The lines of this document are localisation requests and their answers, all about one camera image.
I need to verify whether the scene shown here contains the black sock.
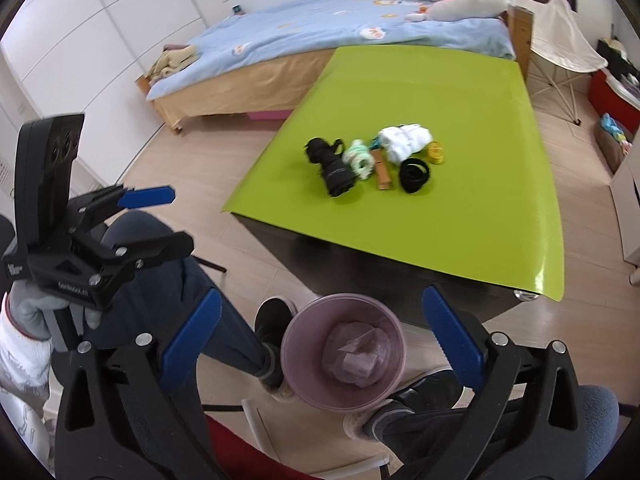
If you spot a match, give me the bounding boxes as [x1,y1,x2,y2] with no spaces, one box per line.
[305,138,356,197]

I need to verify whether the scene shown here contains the green white sock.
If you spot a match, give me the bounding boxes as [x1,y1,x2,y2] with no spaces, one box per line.
[342,139,375,180]

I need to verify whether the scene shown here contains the wooden clothespin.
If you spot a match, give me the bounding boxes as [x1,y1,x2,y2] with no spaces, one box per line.
[371,148,393,191]

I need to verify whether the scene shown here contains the white socks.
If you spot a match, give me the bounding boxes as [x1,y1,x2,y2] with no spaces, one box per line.
[378,124,434,166]

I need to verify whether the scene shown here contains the black velcro strap roll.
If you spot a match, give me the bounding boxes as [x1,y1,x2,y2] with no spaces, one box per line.
[398,157,432,195]

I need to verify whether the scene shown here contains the yellow tape measure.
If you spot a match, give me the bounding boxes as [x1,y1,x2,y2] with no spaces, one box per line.
[426,141,445,165]

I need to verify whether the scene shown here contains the pink trash bin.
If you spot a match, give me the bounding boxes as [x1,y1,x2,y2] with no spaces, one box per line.
[281,294,407,413]

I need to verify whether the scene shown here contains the grey gloved left hand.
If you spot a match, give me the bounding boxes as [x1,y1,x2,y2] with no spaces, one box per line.
[6,280,74,341]

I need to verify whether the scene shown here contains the right black shoe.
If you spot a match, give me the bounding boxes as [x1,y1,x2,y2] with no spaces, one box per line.
[343,366,464,442]

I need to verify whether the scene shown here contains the black shoe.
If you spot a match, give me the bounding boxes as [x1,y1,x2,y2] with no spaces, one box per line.
[343,366,464,442]
[254,296,297,402]

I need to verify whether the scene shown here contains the beige folded towel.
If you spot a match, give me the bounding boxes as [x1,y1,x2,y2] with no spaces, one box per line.
[145,44,200,84]

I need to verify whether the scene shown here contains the left black shoe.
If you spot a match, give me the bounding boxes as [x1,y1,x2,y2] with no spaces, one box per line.
[254,296,297,402]

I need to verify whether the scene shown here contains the white wardrobe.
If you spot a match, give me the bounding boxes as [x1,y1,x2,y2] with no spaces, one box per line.
[1,0,205,184]

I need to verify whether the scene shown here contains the crumpled paper in bin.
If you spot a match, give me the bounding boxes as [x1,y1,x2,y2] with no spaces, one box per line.
[321,322,393,388]

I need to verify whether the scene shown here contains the blue quilt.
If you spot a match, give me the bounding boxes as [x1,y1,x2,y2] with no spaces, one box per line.
[148,0,515,101]

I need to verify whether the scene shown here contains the green table mat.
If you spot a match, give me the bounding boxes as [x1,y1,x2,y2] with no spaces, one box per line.
[224,46,565,300]

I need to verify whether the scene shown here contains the brown basket with toys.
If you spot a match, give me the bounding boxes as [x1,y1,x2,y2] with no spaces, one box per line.
[594,114,634,174]

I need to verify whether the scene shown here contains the red storage box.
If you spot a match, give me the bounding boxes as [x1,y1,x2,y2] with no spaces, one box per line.
[588,70,639,133]

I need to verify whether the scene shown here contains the white folding chair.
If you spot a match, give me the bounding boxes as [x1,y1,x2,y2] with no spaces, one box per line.
[516,0,608,126]

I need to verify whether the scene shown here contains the white plush toy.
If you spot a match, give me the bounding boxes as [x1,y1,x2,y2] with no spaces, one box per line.
[405,0,516,23]

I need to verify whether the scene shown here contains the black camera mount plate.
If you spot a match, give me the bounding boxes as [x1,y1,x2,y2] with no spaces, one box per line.
[14,113,85,255]

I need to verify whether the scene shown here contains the wooden bed frame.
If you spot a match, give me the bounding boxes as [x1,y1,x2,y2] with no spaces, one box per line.
[134,5,535,136]

